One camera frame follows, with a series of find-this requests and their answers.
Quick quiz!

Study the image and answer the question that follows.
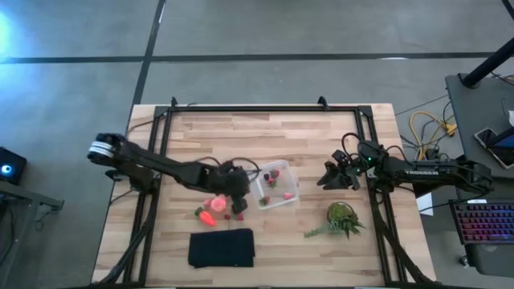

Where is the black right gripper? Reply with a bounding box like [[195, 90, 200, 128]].
[[316, 152, 369, 192]]

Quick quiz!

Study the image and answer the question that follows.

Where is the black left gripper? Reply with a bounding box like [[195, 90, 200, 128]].
[[208, 160, 252, 214]]

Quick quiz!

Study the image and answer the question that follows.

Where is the pink orange toy peach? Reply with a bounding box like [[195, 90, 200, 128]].
[[210, 195, 228, 214]]

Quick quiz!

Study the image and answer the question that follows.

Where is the potted green succulent plant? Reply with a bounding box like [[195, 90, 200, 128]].
[[304, 201, 365, 241]]

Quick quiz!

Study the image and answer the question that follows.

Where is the dark navy folded cloth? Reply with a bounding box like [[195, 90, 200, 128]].
[[187, 228, 256, 269]]

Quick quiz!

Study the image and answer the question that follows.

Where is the clear plastic food container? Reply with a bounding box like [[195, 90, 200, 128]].
[[253, 159, 300, 211]]

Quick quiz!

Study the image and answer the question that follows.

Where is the white paper sheet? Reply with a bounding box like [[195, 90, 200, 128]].
[[415, 192, 434, 217]]

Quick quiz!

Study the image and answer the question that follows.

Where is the black smartphone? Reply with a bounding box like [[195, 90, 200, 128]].
[[473, 127, 514, 169]]

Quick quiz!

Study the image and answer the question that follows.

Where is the grey desk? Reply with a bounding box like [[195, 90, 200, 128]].
[[444, 73, 514, 180]]

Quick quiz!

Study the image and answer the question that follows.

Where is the backlit computer keyboard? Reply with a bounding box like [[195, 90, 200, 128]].
[[449, 199, 514, 246]]

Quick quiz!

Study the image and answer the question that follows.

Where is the dark grey seat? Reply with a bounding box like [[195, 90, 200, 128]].
[[465, 242, 514, 279]]

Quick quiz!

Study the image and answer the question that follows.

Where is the black pole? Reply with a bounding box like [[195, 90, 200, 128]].
[[459, 38, 514, 89]]

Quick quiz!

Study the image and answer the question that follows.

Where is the grey side table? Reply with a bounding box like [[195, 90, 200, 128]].
[[0, 180, 65, 289]]

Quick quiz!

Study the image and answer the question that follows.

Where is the black speaker blue light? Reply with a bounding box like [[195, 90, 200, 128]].
[[0, 146, 28, 185]]

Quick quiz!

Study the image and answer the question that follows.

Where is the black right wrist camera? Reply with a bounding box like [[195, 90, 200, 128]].
[[331, 149, 351, 166]]

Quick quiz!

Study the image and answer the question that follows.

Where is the black aluminium table frame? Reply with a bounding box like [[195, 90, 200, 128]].
[[92, 96, 439, 288]]

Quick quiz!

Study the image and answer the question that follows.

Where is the yellow cable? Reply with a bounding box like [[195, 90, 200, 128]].
[[408, 111, 458, 161]]

